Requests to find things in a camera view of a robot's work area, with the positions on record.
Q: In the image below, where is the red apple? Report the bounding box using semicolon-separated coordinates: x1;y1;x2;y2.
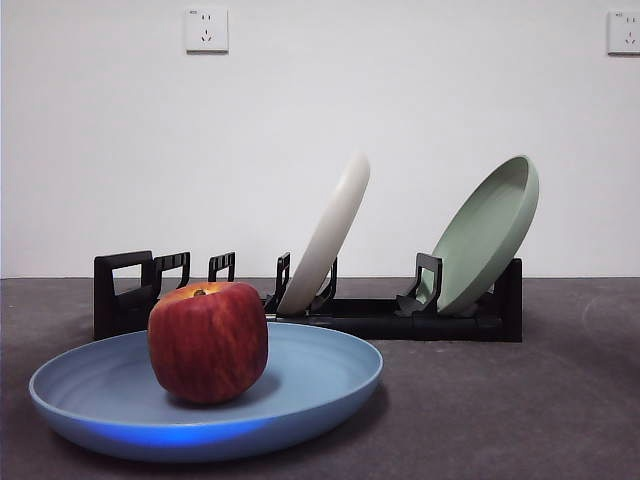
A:
147;280;270;406

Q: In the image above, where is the green plate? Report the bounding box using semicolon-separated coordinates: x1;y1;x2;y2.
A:
429;154;542;318

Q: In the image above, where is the white plate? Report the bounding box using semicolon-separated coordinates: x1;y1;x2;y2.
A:
276;149;372;317

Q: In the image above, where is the blue plate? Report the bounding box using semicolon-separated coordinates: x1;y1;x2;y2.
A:
28;320;386;464

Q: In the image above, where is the white wall socket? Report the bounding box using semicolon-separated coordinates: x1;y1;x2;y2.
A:
185;6;230;55
606;9;640;57

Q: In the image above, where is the black plate rack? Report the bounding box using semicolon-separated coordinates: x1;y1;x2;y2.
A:
92;249;524;344

